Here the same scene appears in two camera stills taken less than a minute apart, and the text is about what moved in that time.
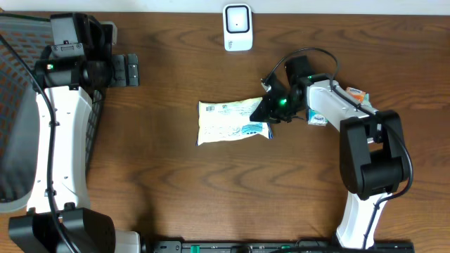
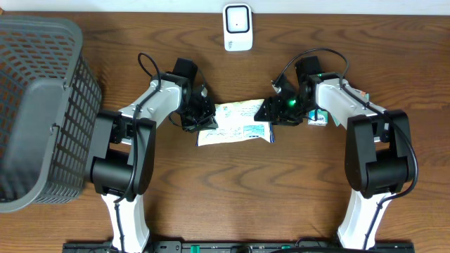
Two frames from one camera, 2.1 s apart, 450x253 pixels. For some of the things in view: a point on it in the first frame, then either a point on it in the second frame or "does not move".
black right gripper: x=264 y=108 does not move
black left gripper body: x=117 y=70 -> x=202 y=117
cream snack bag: x=228 y=120 does not move
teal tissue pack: x=316 y=118 does not move
